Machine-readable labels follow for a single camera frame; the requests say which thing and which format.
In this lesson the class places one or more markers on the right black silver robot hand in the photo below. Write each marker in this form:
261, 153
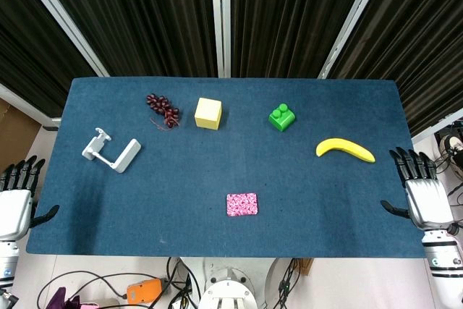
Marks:
428, 200

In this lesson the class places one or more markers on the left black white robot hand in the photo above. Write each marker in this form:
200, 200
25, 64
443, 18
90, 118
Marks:
12, 211

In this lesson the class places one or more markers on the pink patterned sponge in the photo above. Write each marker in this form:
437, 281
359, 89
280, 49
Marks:
242, 205

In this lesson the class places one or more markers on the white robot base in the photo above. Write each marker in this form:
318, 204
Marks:
228, 287

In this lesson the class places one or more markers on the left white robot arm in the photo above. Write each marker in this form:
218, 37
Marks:
7, 269

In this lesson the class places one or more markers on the brown cardboard box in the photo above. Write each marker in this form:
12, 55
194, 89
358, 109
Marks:
16, 135

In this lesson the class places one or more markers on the yellow banana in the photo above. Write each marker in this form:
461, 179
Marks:
343, 147

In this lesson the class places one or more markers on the purple cloth bag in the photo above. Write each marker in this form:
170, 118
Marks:
63, 300

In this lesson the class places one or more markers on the white folding phone holder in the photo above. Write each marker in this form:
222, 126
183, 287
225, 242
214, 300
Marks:
115, 151

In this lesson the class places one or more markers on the orange handheld device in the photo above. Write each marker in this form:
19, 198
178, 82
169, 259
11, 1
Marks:
144, 291

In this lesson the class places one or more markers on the green toy building brick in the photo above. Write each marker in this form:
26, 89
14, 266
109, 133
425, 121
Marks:
282, 118

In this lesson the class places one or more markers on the dark red grape bunch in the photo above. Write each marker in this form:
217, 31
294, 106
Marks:
164, 108

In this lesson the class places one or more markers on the blue table cloth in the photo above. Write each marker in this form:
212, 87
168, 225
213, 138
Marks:
217, 164

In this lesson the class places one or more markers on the yellow cube block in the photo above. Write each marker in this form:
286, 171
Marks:
208, 113

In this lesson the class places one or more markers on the black ribbed curtain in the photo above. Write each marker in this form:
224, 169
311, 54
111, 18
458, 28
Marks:
289, 16

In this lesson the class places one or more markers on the white slanted frame post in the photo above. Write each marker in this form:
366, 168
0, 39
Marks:
61, 19
352, 23

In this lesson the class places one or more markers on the white vertical frame post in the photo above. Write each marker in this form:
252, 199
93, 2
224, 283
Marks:
220, 19

